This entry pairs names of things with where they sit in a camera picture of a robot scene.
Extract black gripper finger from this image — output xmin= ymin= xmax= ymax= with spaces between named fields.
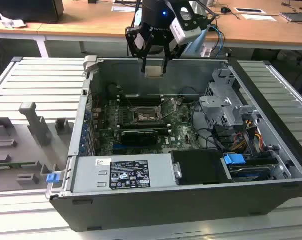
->
xmin=162 ymin=36 xmax=183 ymax=75
xmin=125 ymin=24 xmax=153 ymax=74

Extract silver CPU plate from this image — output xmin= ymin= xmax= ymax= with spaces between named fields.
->
xmin=145 ymin=66 xmax=164 ymax=78

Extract metal socket cover frame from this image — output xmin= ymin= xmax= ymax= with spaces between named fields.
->
xmin=160 ymin=98 xmax=178 ymax=119

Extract black RAM slot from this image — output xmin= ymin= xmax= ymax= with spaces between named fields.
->
xmin=118 ymin=99 xmax=165 ymax=106
xmin=117 ymin=93 xmax=164 ymax=101
xmin=120 ymin=126 xmax=172 ymax=133
xmin=119 ymin=121 xmax=171 ymax=128

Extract CPU socket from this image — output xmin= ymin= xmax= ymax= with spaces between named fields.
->
xmin=131 ymin=106 xmax=166 ymax=126

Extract white paper sheet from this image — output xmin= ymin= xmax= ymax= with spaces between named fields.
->
xmin=111 ymin=5 xmax=141 ymax=13
xmin=241 ymin=14 xmax=278 ymax=22

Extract wooden office desk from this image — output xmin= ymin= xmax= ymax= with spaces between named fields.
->
xmin=0 ymin=0 xmax=302 ymax=58

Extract grey case latch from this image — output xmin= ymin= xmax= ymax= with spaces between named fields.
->
xmin=83 ymin=55 xmax=99 ymax=73

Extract grey metal drive cage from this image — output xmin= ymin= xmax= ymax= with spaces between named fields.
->
xmin=198 ymin=68 xmax=261 ymax=131

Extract green motherboard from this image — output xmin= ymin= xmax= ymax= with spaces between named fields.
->
xmin=90 ymin=96 xmax=204 ymax=156

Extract black graphics card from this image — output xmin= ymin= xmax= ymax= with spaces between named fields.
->
xmin=120 ymin=129 xmax=158 ymax=148

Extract black computer box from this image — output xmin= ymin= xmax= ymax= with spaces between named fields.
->
xmin=0 ymin=0 xmax=64 ymax=25

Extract crumpled white paper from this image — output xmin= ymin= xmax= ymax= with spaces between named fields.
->
xmin=0 ymin=13 xmax=27 ymax=30

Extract black plastic shroud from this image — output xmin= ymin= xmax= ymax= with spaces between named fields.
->
xmin=170 ymin=149 xmax=231 ymax=186

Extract hard disk in blue carrier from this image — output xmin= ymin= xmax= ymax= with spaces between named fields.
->
xmin=222 ymin=153 xmax=273 ymax=182

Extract grey laptop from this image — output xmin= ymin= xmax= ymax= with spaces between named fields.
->
xmin=279 ymin=11 xmax=302 ymax=25

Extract grey power supply unit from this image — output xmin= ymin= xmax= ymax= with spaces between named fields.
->
xmin=72 ymin=152 xmax=178 ymax=193

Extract grey parts rack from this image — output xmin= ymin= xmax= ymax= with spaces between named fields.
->
xmin=0 ymin=101 xmax=75 ymax=193

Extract black open PC case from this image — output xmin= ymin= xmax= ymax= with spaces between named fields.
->
xmin=45 ymin=55 xmax=302 ymax=233

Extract blue plastic release latch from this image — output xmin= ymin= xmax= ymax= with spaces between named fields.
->
xmin=46 ymin=173 xmax=60 ymax=185

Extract green RAM stick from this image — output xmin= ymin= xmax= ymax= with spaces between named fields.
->
xmin=0 ymin=161 xmax=39 ymax=169

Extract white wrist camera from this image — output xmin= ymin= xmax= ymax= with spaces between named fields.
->
xmin=169 ymin=0 xmax=209 ymax=46

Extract white cable bracket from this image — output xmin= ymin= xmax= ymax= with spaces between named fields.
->
xmin=200 ymin=46 xmax=213 ymax=58

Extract blue cable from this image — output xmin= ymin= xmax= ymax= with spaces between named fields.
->
xmin=210 ymin=24 xmax=225 ymax=58

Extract white desk cable port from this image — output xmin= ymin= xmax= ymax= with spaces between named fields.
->
xmin=234 ymin=7 xmax=266 ymax=15

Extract silver metal bracket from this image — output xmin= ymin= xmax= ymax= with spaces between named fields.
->
xmin=172 ymin=161 xmax=183 ymax=179

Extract yellow red power wires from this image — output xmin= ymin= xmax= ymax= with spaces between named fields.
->
xmin=230 ymin=119 xmax=263 ymax=153

